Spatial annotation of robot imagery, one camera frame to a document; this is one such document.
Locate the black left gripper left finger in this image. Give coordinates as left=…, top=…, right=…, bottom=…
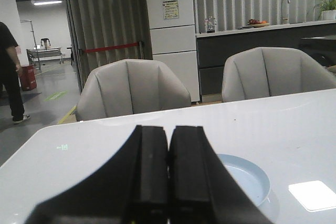
left=25, top=125, right=168, bottom=223

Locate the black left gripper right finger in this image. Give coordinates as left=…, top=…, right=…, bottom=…
left=168, top=126, right=271, bottom=223

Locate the light blue round plate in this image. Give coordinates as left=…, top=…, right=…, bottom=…
left=217, top=154, right=271, bottom=207

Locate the left beige upholstered chair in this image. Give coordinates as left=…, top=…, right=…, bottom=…
left=76, top=59, right=192, bottom=121

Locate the beige upholstered chair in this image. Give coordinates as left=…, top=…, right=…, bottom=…
left=76, top=59, right=192, bottom=121
left=222, top=47, right=335, bottom=102

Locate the right beige upholstered chair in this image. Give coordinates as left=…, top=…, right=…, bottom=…
left=222, top=47, right=335, bottom=102

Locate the red barrier bar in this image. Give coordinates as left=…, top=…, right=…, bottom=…
left=82, top=41, right=142, bottom=53

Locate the small decorative figurine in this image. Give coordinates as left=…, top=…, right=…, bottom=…
left=205, top=16, right=216, bottom=33

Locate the metal cart table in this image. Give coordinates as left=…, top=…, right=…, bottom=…
left=26, top=47, right=64, bottom=69

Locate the wooden fruit bowl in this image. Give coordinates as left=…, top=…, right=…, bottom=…
left=248, top=19, right=270, bottom=28

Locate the tan cushion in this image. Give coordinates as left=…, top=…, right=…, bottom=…
left=326, top=65, right=336, bottom=75

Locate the dark kitchen counter cabinet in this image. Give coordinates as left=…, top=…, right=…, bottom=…
left=195, top=19, right=336, bottom=102

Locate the chrome faucet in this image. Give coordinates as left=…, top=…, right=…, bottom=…
left=280, top=0, right=290, bottom=24

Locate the person in black clothes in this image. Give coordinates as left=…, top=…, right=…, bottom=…
left=1, top=22, right=30, bottom=124

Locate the white refrigerator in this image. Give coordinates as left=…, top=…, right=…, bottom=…
left=146, top=0, right=200, bottom=102

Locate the potted green plant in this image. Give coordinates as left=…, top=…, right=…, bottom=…
left=313, top=0, right=335, bottom=18

